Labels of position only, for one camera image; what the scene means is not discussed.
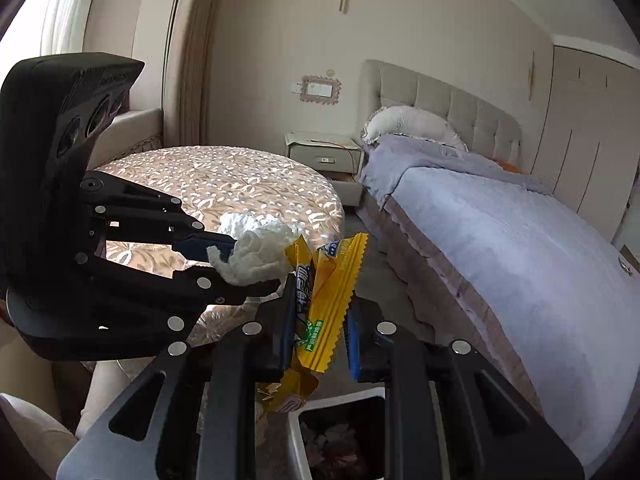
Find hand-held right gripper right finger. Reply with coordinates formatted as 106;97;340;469
346;297;586;480

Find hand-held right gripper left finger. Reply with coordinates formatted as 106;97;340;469
56;285;301;480

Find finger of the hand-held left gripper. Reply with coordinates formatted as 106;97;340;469
75;252;281;348
79;170;238;266

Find yellow snack wrapper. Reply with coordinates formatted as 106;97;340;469
255;232;369;415

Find white trash bin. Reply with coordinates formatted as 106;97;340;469
286;386;401;480

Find white tissue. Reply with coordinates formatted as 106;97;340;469
206;211;297;288

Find pink printed wrapper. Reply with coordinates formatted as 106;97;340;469
302;420;371;466

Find floral lace tablecloth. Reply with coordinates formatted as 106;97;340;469
92;145;347;441

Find white sheer curtain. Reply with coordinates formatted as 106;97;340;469
40;0;108;58

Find cream nightstand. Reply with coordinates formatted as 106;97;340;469
284;131;365;207

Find bed with grey cover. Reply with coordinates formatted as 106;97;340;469
359;135;640;466

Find person's beige clothing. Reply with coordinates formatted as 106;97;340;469
0;360;131;480

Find white ruffled pillow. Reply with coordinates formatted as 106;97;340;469
361;106;468;152

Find beige upholstered bed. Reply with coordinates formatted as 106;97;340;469
360;59;523;171

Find beige wardrobe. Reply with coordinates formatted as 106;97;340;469
530;45;640;243

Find lace-framed wall switch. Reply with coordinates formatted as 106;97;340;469
300;75;337;106

